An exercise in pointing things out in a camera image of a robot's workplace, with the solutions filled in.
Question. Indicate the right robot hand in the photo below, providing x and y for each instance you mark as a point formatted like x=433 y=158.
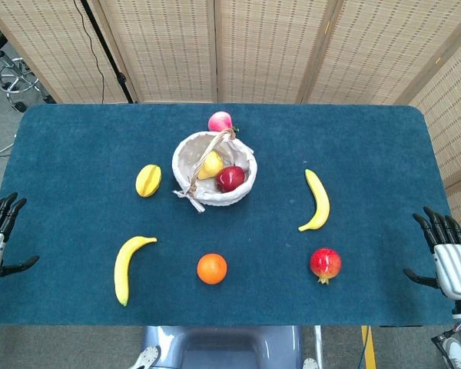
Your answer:
x=453 y=261

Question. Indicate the orange fruit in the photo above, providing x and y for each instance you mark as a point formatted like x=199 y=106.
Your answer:
x=212 y=268

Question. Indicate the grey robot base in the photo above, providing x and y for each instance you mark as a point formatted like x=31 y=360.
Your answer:
x=223 y=348

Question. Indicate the white woven basket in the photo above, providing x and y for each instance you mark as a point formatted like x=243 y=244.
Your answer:
x=215 y=169

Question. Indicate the blue table cloth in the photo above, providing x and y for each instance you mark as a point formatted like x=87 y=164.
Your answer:
x=80 y=215

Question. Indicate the yellow floor tape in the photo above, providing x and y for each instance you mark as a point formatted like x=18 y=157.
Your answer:
x=369 y=348

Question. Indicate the red pomegranate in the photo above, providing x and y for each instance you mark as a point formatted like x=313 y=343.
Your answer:
x=325 y=263

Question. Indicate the yellow banana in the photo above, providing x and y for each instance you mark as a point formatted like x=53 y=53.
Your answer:
x=318 y=201
x=125 y=265

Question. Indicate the yellow starfruit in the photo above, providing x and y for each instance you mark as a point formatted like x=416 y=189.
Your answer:
x=148 y=180

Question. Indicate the chrome stool base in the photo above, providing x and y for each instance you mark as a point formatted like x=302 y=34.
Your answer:
x=17 y=78

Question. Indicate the black tripod stand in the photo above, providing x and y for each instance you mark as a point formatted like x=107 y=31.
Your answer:
x=107 y=50

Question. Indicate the yellow pear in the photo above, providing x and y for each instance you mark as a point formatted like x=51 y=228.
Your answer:
x=210 y=166

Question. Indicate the red apple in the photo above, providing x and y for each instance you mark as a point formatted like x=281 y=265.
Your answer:
x=230 y=179

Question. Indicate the pink peach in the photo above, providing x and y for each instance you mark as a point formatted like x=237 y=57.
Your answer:
x=219 y=121

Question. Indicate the bamboo folding screen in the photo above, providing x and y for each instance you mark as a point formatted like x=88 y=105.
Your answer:
x=269 y=50

